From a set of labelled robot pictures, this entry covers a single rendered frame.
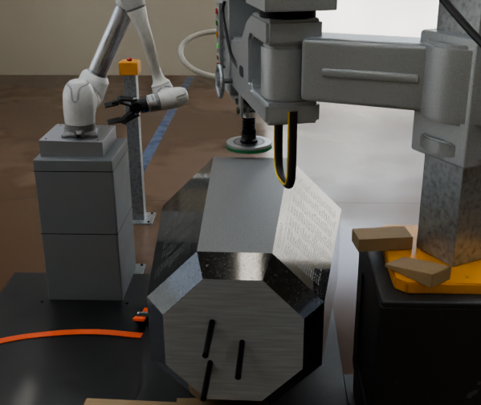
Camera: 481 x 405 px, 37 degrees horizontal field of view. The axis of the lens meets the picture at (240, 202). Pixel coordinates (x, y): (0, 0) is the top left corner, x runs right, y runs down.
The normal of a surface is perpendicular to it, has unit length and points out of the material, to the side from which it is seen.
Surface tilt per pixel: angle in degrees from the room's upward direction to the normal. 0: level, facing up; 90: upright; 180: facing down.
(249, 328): 90
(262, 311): 90
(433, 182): 90
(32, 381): 0
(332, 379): 0
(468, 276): 0
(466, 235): 90
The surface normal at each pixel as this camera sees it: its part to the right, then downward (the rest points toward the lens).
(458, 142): -0.89, 0.18
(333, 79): -0.40, 0.34
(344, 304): 0.00, -0.93
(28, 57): -0.04, 0.36
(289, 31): 0.20, 0.36
